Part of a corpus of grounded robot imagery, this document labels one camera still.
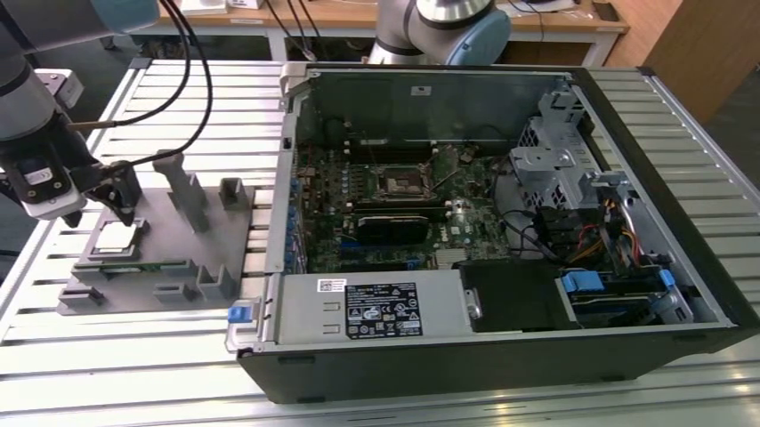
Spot silver CPU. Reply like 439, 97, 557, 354
93, 221, 145, 254

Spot metal socket cover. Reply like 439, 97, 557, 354
418, 145, 463, 189

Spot CPU socket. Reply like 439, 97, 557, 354
369, 163, 439, 202

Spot grey parts rack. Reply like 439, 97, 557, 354
56, 149, 258, 317

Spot blue case latch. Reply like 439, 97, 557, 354
228, 300, 255, 325

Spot grey case latch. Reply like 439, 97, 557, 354
276, 62, 311, 98

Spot silver power supply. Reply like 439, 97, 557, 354
270, 271, 477, 346

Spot black RAM slot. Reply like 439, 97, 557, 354
355, 205, 450, 214
350, 154, 433, 164
354, 200, 447, 209

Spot black graphics card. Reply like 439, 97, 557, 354
354, 214, 430, 245

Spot wooden desk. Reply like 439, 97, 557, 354
105, 0, 632, 68

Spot silver heat sink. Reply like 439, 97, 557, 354
434, 248, 466, 269

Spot green motherboard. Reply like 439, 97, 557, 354
288, 141, 513, 275

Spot black open PC case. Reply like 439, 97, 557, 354
223, 61, 760, 406

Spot silver drive cage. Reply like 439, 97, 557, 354
507, 86, 605, 210

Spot black plastic cover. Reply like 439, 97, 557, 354
457, 260, 586, 334

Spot hard disk in blue carrier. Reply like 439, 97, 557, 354
556, 268, 658, 308

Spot wooden cabinet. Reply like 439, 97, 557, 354
605, 0, 760, 125

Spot black cable with brass plug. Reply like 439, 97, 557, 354
67, 0, 195, 131

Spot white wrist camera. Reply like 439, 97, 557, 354
11, 155, 89, 220

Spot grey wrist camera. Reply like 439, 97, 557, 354
32, 68, 85, 109

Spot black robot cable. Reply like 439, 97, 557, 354
125, 0, 216, 165

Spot black cable bundle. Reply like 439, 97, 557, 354
501, 205, 573, 264

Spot yellow red power wires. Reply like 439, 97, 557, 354
562, 197, 646, 268

